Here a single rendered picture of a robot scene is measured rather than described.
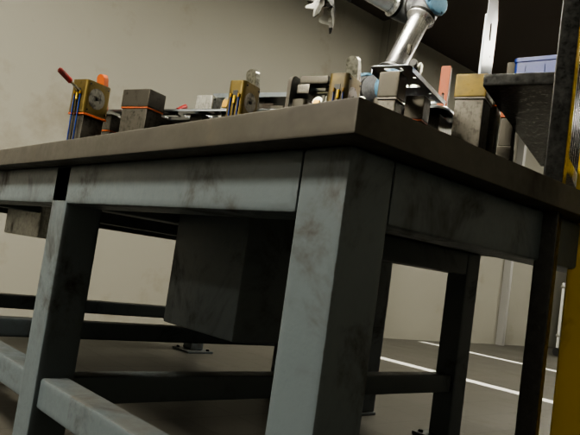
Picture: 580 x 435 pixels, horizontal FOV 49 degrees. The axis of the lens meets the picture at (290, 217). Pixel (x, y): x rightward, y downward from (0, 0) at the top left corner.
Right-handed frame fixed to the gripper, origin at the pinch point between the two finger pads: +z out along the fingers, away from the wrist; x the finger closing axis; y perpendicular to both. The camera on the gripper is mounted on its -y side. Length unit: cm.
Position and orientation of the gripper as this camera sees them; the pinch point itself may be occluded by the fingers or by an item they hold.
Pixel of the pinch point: (324, 26)
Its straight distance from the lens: 242.5
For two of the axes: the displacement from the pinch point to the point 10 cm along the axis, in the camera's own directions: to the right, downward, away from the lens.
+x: -4.4, -1.4, -8.9
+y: -8.8, -0.9, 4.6
